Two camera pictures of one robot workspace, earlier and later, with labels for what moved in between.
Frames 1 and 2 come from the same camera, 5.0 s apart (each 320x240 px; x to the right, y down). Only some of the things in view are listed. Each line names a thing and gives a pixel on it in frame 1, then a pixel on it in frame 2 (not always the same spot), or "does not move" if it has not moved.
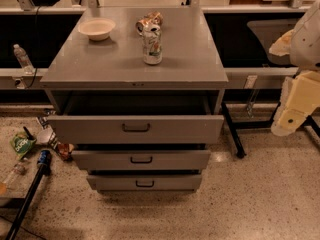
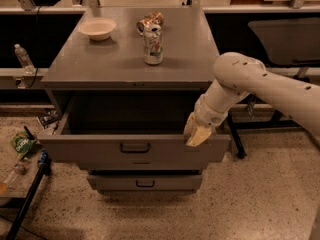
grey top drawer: [202, 129] -> [129, 150]
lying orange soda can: [151, 19] does not move
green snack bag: [21, 144] does not move
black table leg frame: [242, 124] does not move
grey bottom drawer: [145, 182] does not move
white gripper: [306, 43] -> [209, 116]
